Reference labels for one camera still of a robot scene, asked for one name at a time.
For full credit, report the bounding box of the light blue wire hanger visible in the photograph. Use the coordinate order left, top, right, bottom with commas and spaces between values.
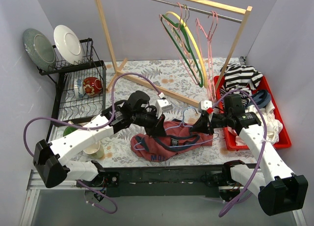
133, 107, 220, 152

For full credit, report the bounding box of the red tank top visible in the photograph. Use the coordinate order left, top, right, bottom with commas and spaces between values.
130, 118, 213, 162

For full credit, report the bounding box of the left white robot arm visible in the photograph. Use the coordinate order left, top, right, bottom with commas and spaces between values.
33, 91, 172, 188

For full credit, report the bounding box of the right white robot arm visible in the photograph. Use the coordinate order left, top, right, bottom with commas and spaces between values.
190, 94, 308, 216

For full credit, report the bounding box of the pink notched hanger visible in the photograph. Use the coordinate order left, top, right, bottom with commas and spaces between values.
165, 11, 203, 84

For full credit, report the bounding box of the green velvet hanger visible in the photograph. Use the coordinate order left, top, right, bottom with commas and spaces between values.
164, 14, 206, 87

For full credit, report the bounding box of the yellow plastic hanger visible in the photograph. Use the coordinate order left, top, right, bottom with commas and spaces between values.
164, 11, 208, 88

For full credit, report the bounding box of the floral table mat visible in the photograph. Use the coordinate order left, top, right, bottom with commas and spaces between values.
40, 57, 264, 169

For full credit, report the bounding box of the black white striped garment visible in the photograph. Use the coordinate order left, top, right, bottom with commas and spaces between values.
219, 64, 263, 96

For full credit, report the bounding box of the dark blue garment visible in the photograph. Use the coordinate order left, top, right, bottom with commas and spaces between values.
252, 89, 271, 109

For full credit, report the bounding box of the pale green mug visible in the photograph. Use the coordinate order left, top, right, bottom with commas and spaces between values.
83, 141, 104, 159

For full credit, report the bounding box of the white cloth in bin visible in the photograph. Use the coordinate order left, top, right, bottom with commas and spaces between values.
228, 102, 284, 147

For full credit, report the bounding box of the wooden clothes rack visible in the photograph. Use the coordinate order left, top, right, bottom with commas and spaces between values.
92, 0, 253, 109

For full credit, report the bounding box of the red floral bowl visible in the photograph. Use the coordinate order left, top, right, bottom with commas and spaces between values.
83, 76, 103, 97

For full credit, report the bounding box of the red plastic bin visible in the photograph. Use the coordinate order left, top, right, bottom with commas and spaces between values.
223, 77, 291, 151

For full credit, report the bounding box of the green inside mug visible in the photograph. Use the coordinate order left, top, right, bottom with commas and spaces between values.
63, 124, 81, 137

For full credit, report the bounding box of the blue white bowl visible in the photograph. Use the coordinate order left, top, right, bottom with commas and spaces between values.
74, 78, 85, 99

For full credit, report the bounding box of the white plate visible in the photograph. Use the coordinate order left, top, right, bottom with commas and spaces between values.
53, 25, 83, 65

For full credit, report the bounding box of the grey green plate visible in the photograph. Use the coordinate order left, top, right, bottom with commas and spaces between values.
23, 28, 56, 72

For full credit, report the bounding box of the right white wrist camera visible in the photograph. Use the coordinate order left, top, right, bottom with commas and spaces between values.
198, 100, 212, 113

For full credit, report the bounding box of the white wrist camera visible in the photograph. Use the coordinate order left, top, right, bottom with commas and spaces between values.
155, 99, 173, 113
198, 100, 212, 113

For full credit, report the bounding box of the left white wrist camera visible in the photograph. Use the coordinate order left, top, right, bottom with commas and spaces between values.
155, 99, 173, 113

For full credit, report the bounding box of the pink wire hanger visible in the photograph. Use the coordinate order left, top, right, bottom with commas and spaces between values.
196, 11, 218, 101
159, 7, 204, 87
201, 11, 218, 101

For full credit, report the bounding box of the pink wire hanger far right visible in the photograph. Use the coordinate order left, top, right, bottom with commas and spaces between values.
201, 11, 218, 101

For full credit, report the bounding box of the black wire dish rack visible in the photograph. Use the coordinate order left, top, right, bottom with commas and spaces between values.
36, 38, 108, 127

